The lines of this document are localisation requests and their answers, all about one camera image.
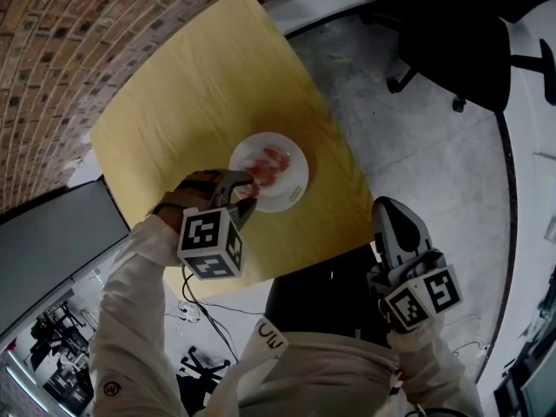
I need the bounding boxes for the black equipment rack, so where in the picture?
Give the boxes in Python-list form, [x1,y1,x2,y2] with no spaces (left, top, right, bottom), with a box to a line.
[28,300,96,407]

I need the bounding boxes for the white round plate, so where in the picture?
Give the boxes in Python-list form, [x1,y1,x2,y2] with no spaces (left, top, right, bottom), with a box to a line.
[228,131,311,214]

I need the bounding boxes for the black cable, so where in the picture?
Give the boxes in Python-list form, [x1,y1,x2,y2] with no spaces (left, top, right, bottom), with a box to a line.
[180,263,241,364]

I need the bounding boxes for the person's right forearm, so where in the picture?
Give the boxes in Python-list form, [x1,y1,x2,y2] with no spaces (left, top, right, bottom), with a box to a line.
[385,314,481,417]

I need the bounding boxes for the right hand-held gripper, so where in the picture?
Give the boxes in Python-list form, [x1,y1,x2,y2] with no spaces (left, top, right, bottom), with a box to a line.
[366,195,464,334]

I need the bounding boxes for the white desk black edge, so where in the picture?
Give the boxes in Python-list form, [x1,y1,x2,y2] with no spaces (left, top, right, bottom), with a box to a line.
[494,0,556,390]

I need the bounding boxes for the black office chair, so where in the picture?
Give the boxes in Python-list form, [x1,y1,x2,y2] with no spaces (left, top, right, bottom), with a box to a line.
[359,0,514,113]

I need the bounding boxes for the person's beige jacket torso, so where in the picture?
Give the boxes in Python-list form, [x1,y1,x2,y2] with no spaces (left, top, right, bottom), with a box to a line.
[207,314,435,417]

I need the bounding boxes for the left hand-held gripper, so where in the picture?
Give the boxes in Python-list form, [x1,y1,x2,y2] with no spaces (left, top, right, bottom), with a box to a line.
[175,169,259,282]

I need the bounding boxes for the person's legs black trousers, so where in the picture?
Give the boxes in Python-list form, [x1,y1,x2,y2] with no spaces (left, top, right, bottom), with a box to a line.
[262,241,390,349]

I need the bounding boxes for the person's left hand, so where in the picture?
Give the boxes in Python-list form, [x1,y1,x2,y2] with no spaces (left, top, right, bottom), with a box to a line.
[149,169,221,236]

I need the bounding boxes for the person's left forearm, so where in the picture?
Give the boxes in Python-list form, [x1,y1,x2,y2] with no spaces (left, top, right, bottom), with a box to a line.
[88,213,186,417]

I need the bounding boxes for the white power strip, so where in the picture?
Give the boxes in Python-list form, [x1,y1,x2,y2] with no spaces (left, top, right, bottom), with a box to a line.
[176,301,202,322]

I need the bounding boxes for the black star chair base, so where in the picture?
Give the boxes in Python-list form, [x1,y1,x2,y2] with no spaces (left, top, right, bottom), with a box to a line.
[175,345,232,407]

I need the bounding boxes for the dark monitor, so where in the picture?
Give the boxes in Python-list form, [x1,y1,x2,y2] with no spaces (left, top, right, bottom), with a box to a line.
[493,341,556,417]

